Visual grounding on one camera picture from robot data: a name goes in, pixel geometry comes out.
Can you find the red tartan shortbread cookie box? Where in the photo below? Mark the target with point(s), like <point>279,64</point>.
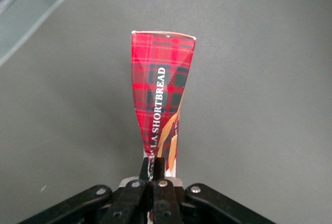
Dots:
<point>160,78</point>

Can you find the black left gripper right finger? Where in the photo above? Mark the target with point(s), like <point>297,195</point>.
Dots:
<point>164,203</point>

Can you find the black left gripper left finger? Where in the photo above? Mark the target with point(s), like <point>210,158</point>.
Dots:
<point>129,203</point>

